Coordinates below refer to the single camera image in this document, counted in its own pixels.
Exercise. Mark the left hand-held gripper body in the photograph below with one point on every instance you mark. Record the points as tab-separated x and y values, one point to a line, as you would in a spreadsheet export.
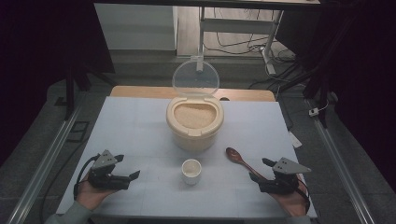
107	180

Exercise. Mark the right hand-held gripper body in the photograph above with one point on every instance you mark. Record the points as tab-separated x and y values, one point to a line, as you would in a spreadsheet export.
280	183

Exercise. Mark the brown wooden spoon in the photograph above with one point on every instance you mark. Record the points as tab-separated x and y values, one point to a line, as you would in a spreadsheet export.
233	154

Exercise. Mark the white cup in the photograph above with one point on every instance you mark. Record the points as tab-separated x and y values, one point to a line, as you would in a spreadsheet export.
191	174

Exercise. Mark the beige rice container clear lid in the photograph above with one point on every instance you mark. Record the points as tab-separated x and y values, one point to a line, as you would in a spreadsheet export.
194	138

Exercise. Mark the white rice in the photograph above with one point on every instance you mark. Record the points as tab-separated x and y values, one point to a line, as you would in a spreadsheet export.
194	115

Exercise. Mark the person's right hand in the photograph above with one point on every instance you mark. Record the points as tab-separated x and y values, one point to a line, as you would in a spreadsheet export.
291	202

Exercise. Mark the person's left hand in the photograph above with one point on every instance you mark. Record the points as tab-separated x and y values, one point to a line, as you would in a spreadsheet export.
91	196

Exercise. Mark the white paper tag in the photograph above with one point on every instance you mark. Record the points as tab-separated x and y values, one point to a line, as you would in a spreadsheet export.
295	140

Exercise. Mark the white table sheet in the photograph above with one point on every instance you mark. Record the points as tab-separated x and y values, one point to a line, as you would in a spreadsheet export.
140	124

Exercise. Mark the wooden table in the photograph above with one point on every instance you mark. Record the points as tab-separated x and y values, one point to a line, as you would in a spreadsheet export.
140	91

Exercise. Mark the black stand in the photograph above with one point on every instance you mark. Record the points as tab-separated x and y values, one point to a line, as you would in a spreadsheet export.
322	93
70	93

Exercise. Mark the black floor frame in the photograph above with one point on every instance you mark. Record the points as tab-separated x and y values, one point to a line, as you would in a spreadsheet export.
69	132

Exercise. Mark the metal floor rail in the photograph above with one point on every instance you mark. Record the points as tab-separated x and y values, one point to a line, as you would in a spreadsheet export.
339	161
46	161

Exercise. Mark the white desk frame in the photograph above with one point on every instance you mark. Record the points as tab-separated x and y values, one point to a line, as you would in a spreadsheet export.
236	25

